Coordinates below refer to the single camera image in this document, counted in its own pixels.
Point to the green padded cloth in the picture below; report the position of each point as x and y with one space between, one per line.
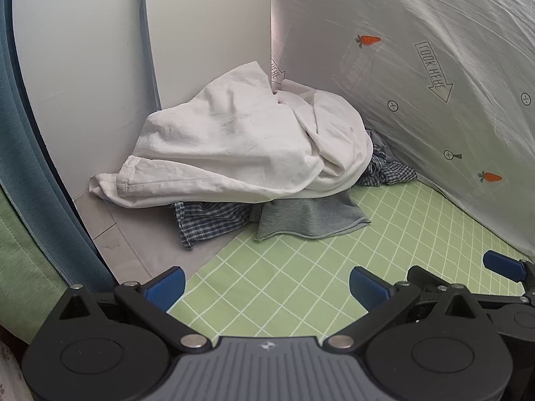
25 267

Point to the grey garment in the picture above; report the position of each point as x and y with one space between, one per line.
309 217

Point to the white pants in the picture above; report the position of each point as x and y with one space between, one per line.
234 142

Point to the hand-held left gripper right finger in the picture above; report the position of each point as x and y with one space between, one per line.
368 286

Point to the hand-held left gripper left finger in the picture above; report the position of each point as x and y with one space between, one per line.
167 286

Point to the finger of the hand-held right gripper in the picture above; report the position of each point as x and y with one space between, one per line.
426 277
501 264

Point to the green checked bed sheet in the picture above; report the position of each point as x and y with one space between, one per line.
313 267

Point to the blue plaid shirt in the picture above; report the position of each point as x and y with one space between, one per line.
209 221

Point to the grey carrot-print sheet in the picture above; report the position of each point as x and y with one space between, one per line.
418 112

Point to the blue curtain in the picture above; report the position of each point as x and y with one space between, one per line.
25 154

